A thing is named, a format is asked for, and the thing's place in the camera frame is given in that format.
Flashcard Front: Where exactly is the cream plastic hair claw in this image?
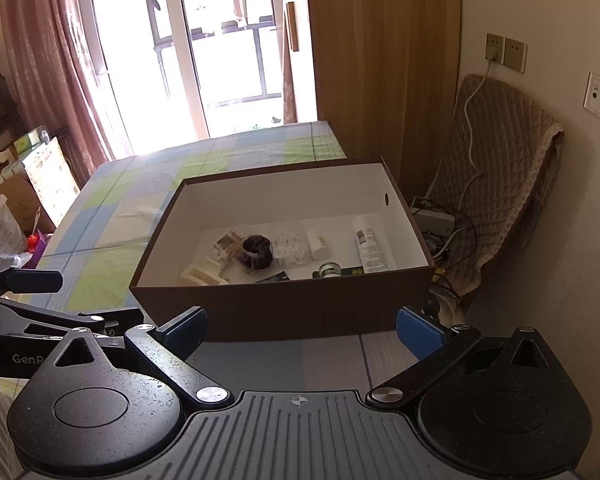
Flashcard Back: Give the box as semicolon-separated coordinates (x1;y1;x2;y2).
180;258;228;286

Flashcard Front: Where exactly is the cotton swab bag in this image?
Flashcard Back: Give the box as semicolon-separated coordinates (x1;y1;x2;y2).
210;231;244;264

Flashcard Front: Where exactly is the blue tube white cap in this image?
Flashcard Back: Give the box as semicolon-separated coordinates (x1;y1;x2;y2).
352;216;394;274

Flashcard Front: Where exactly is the dark purple velvet scrunchie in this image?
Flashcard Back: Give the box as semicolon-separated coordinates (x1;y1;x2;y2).
235;235;274;273

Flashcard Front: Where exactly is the green Mentholatum blister card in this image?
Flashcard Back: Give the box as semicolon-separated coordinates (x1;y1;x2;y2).
312;262;364;278

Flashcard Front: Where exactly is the clear box of floss picks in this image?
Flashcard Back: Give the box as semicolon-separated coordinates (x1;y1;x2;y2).
270;223;311;268

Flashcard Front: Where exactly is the white pill bottle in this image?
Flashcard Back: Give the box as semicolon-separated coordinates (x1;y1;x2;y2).
306;229;330;261

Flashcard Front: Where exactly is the dark green small tube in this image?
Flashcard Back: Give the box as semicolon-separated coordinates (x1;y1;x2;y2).
258;271;289;284

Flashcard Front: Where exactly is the purple tray on floor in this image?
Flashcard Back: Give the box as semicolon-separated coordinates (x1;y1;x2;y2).
24;230;47;269

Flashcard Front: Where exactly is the clear plastic bag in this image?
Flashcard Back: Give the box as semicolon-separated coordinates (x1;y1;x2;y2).
0;195;27;259

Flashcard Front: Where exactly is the brown cardboard carton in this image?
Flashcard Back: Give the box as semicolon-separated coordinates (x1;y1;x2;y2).
0;174;56;234

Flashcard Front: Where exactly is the checkered bed sheet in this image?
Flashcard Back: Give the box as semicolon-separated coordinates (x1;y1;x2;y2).
29;122;432;392

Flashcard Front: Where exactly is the white power adapter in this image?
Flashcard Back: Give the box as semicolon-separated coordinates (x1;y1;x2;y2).
411;207;456;237

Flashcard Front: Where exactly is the brown cardboard storage box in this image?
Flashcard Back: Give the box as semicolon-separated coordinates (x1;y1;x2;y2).
130;159;434;341

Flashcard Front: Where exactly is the quilted beige chair cover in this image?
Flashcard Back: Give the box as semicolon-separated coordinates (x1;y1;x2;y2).
425;74;565;296

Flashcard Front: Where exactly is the pink curtain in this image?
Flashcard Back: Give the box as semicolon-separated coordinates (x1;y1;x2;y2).
0;0;114;184

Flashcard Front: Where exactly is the white power cable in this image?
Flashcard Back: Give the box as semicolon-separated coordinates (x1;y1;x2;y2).
439;56;499;256

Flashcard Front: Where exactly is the white wall socket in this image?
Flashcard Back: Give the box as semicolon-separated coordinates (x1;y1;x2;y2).
486;34;528;74

